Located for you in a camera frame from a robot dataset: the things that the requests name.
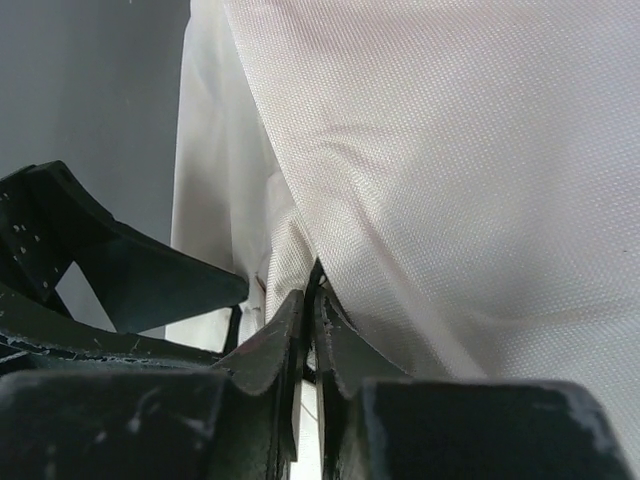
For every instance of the cream canvas backpack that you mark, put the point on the cream canvas backpack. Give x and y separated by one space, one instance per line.
466 171

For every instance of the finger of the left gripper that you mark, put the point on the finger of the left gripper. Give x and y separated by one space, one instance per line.
34 337
49 221

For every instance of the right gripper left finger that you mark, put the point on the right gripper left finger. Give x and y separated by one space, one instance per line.
272 360

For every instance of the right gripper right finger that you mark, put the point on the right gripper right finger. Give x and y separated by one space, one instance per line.
345 358

